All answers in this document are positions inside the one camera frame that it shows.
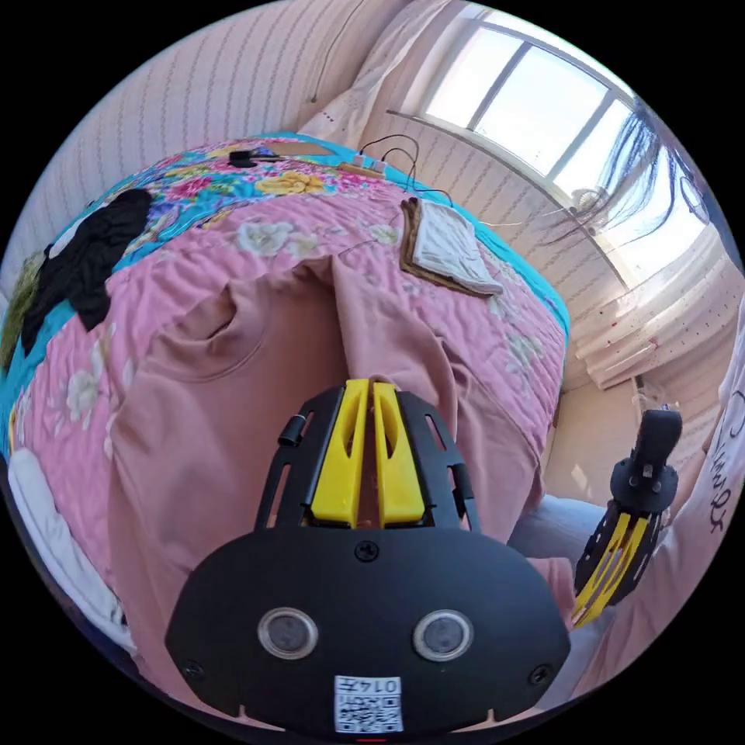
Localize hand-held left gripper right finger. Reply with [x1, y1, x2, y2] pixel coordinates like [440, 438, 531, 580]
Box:
[372, 381, 431, 529]

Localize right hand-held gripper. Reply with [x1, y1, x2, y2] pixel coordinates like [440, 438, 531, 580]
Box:
[571, 458, 680, 629]

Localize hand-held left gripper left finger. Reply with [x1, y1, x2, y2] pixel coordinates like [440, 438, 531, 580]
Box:
[309, 379, 371, 529]

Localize pink long sleeve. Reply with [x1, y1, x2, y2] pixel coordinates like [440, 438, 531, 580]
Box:
[107, 255, 578, 726]

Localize person's right hand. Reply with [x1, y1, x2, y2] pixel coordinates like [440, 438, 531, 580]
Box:
[663, 430, 714, 528]

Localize folded white and brown clothes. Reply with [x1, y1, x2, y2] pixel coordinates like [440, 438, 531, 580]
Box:
[397, 197, 505, 300]

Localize pale dotted curtain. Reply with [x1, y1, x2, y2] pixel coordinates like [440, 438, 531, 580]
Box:
[295, 0, 473, 154]
[573, 232, 745, 392]

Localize bed with floral quilt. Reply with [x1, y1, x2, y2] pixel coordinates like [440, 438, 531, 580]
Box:
[0, 132, 573, 688]

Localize white cloth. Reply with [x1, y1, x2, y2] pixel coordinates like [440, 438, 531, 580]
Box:
[5, 446, 140, 656]

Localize power strip with plugs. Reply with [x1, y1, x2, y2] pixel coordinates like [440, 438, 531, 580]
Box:
[338, 153, 387, 178]

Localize small black device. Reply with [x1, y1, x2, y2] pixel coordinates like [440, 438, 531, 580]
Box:
[228, 148, 282, 170]

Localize small white fan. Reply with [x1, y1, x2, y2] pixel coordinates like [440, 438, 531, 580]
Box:
[567, 185, 613, 235]

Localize pile of clothes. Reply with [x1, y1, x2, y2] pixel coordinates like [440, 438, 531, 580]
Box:
[0, 188, 156, 373]

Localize window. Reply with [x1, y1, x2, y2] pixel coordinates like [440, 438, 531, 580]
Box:
[401, 11, 726, 280]

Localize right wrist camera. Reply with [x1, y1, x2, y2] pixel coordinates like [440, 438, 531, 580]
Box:
[631, 408, 683, 480]

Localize black cable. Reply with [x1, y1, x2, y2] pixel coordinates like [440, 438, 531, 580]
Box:
[355, 134, 456, 206]

